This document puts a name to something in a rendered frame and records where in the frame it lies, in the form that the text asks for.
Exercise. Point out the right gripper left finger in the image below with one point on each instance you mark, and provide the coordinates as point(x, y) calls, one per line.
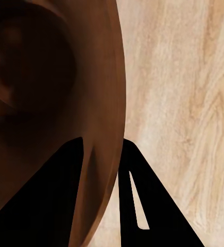
point(42, 210)

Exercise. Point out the trash can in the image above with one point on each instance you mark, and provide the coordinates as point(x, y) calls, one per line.
point(62, 76)

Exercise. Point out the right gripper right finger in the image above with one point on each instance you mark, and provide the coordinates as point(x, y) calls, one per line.
point(167, 225)

